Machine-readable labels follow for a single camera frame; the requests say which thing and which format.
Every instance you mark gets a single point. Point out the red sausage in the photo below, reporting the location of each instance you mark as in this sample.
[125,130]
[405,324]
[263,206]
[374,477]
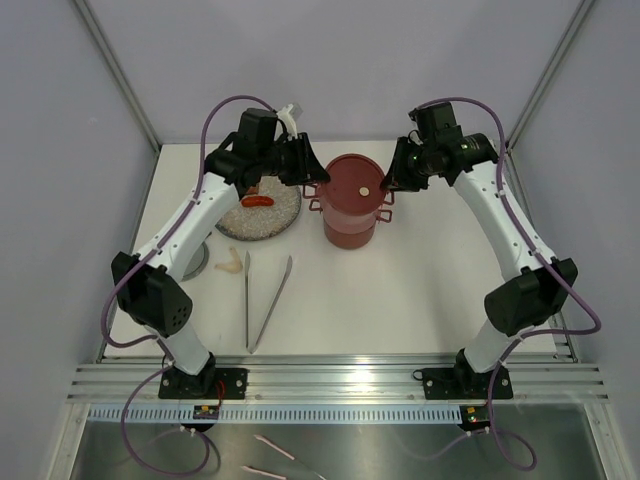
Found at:
[257,201]

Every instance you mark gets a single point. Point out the pink stick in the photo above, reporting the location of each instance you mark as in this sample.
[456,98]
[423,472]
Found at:
[275,447]
[260,472]

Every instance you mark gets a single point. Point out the pink stick upper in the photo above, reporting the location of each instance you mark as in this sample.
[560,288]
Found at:
[275,447]

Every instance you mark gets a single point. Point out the right aluminium post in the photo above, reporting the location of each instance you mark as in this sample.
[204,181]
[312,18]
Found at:
[552,68]

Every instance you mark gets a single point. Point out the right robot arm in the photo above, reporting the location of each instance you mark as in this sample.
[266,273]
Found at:
[536,283]

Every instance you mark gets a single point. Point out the white slotted cable duct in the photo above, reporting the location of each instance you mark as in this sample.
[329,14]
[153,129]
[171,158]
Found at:
[278,414]

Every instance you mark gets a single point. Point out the speckled ceramic plate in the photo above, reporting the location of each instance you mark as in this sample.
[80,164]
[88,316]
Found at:
[261,223]

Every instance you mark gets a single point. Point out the dark red lunch container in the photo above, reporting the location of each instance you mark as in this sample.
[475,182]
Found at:
[348,241]

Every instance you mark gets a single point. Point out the pink stick lower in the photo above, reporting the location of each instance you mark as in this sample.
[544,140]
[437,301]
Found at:
[260,472]

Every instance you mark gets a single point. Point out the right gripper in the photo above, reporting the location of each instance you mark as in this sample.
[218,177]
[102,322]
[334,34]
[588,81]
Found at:
[397,177]

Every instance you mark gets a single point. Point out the aluminium front rail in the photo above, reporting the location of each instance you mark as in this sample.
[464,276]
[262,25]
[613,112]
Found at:
[350,379]

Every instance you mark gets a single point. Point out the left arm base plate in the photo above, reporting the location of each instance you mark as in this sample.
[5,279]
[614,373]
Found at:
[210,384]

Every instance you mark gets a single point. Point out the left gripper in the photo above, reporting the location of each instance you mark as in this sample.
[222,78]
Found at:
[308,169]

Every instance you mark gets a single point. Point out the metal tongs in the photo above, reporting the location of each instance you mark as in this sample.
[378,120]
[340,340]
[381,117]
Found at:
[260,304]

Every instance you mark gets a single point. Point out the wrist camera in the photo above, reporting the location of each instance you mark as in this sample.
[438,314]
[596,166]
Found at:
[436,124]
[264,128]

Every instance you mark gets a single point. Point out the aluminium post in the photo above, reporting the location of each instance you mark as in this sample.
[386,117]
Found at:
[107,53]
[552,68]

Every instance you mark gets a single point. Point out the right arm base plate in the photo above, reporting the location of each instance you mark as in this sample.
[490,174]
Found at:
[447,384]

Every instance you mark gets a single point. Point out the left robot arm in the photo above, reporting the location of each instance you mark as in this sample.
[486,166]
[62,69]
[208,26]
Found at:
[147,283]

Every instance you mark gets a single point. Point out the left aluminium post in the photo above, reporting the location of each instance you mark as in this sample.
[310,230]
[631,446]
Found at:
[107,53]

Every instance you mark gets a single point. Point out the grey glass pot lid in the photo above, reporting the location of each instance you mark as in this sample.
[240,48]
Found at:
[197,263]

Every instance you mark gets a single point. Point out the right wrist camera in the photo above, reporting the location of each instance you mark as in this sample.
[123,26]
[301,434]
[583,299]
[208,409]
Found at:
[436,124]

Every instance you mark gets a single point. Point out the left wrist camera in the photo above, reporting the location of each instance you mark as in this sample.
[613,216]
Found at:
[264,128]

